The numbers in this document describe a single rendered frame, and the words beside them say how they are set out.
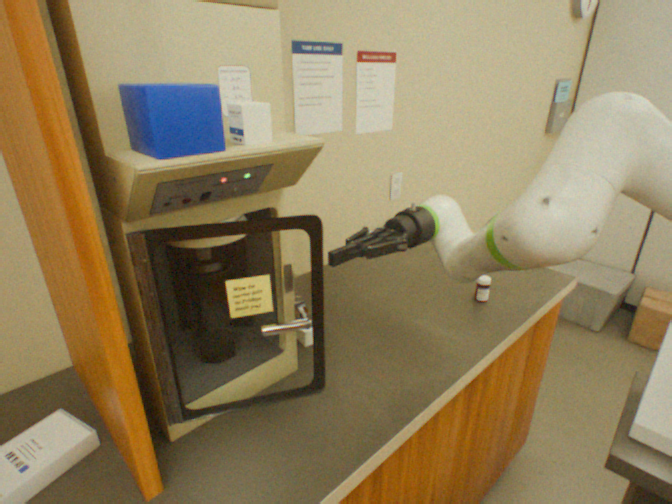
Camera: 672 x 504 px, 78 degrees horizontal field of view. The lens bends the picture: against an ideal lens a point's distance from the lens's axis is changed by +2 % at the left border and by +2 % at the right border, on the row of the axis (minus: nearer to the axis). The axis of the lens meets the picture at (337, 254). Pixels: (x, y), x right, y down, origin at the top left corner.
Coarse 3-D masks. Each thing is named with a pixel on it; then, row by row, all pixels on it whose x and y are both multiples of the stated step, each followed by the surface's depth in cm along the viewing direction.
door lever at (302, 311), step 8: (296, 312) 77; (304, 312) 76; (296, 320) 73; (304, 320) 73; (264, 328) 71; (272, 328) 71; (280, 328) 72; (288, 328) 72; (296, 328) 73; (304, 328) 73; (264, 336) 72
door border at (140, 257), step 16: (144, 240) 64; (144, 256) 65; (144, 272) 66; (144, 288) 67; (160, 320) 70; (160, 336) 71; (160, 352) 72; (160, 368) 73; (160, 384) 74; (176, 400) 77; (176, 416) 79
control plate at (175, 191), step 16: (208, 176) 60; (224, 176) 63; (240, 176) 66; (256, 176) 68; (160, 192) 58; (176, 192) 60; (192, 192) 62; (224, 192) 68; (240, 192) 71; (160, 208) 62; (176, 208) 64
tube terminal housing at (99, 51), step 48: (48, 0) 57; (96, 0) 53; (144, 0) 56; (192, 0) 60; (96, 48) 54; (144, 48) 58; (192, 48) 62; (240, 48) 67; (96, 96) 56; (96, 144) 60; (96, 192) 68; (288, 192) 83; (144, 336) 73; (144, 384) 85
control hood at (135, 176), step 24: (240, 144) 65; (264, 144) 65; (288, 144) 66; (312, 144) 69; (120, 168) 55; (144, 168) 52; (168, 168) 54; (192, 168) 57; (216, 168) 60; (240, 168) 63; (288, 168) 72; (120, 192) 58; (144, 192) 56; (120, 216) 62; (144, 216) 62
